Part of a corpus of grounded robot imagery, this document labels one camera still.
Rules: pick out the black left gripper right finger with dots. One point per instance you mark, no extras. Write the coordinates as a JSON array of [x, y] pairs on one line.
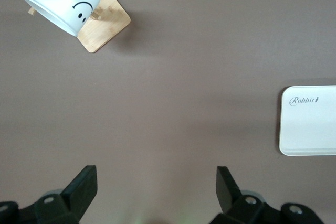
[[231, 197]]

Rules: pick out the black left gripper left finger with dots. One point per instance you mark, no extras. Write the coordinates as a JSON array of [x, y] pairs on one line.
[[78, 192]]

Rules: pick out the white smiley face mug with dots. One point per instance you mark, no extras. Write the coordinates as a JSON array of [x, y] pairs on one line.
[[63, 1]]

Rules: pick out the white rabbit print tray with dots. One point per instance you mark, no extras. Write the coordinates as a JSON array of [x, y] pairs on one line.
[[309, 127]]

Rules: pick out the wooden mug tree stand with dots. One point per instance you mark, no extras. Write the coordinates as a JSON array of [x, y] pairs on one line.
[[107, 24]]

